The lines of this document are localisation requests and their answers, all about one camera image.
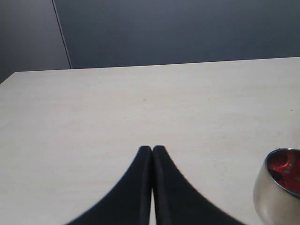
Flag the stainless steel cup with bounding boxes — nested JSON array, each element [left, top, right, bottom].
[[253, 148, 300, 225]]

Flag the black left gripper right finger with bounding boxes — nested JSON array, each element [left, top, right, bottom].
[[152, 145, 241, 225]]

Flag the red candies inside cup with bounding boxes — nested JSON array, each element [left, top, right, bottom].
[[267, 151, 300, 195]]

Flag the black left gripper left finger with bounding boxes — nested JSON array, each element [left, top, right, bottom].
[[69, 146, 153, 225]]

